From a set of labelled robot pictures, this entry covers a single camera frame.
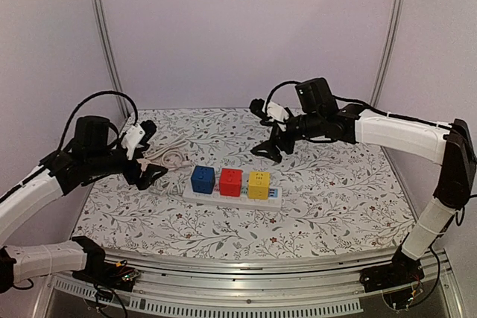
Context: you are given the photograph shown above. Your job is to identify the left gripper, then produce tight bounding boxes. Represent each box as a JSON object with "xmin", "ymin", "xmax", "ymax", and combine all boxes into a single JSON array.
[{"xmin": 86, "ymin": 146, "xmax": 168, "ymax": 190}]

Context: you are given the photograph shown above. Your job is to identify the white power cable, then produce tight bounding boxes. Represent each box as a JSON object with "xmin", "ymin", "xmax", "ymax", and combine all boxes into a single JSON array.
[{"xmin": 143, "ymin": 137, "xmax": 191, "ymax": 170}]

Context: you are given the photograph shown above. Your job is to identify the yellow cube socket adapter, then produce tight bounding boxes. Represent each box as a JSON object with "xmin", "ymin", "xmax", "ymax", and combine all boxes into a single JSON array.
[{"xmin": 247, "ymin": 171, "xmax": 271, "ymax": 200}]

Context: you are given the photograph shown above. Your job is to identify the white multicolour power strip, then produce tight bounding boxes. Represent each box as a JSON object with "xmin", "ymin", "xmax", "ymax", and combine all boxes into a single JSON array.
[{"xmin": 182, "ymin": 184, "xmax": 282, "ymax": 212}]

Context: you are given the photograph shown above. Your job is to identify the red cube socket adapter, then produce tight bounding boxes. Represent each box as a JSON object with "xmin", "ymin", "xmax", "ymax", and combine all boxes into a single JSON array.
[{"xmin": 219, "ymin": 168, "xmax": 242, "ymax": 197}]

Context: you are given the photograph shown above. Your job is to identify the blue cube socket adapter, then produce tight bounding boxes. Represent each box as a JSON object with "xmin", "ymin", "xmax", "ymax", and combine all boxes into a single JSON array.
[{"xmin": 191, "ymin": 165, "xmax": 215, "ymax": 194}]

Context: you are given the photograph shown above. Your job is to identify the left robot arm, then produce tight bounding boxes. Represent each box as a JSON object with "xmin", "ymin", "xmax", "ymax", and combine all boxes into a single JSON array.
[{"xmin": 1, "ymin": 115, "xmax": 168, "ymax": 293}]

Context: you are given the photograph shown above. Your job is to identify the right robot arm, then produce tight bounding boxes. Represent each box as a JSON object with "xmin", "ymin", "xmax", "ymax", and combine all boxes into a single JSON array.
[{"xmin": 249, "ymin": 77, "xmax": 476, "ymax": 292}]

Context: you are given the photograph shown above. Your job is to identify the floral table mat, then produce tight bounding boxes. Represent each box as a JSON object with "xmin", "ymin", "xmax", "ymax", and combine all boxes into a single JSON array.
[{"xmin": 74, "ymin": 109, "xmax": 414, "ymax": 261}]

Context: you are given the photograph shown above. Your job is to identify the power strip cable and plug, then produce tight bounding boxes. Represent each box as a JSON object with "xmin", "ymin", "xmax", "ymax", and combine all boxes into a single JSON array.
[{"xmin": 148, "ymin": 179, "xmax": 191, "ymax": 198}]

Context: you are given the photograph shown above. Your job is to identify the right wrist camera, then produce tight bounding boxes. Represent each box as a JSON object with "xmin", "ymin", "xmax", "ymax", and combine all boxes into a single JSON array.
[{"xmin": 249, "ymin": 99, "xmax": 291, "ymax": 132}]

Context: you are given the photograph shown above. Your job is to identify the left aluminium frame post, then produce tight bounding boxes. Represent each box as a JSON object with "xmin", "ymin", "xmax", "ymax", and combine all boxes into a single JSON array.
[{"xmin": 83, "ymin": 0, "xmax": 130, "ymax": 119}]

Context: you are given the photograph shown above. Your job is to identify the aluminium frame post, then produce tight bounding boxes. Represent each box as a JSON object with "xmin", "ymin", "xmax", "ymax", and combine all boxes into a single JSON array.
[
  {"xmin": 370, "ymin": 0, "xmax": 405, "ymax": 106},
  {"xmin": 83, "ymin": 0, "xmax": 130, "ymax": 119}
]

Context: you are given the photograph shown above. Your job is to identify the right aluminium frame post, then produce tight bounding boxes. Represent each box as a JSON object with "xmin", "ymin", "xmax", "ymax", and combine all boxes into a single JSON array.
[{"xmin": 370, "ymin": 0, "xmax": 405, "ymax": 106}]

